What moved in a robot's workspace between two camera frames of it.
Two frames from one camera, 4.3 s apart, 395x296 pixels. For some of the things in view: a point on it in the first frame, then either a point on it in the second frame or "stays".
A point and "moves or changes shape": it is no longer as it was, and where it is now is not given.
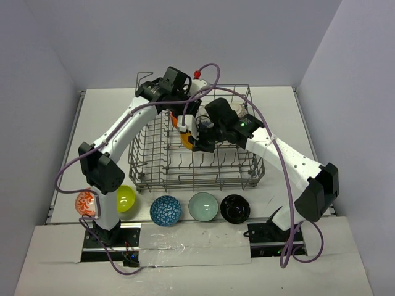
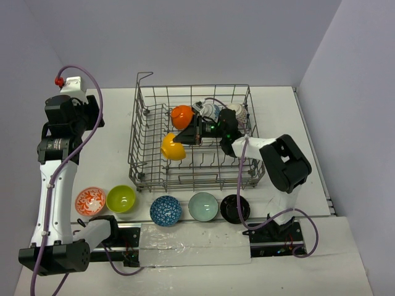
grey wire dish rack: [160, 161] stays
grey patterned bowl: [239, 108] stays
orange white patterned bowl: [86, 203] stays
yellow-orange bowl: [184, 138] moves or changes shape
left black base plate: [125, 250] stays
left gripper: [187, 108] → [93, 112]
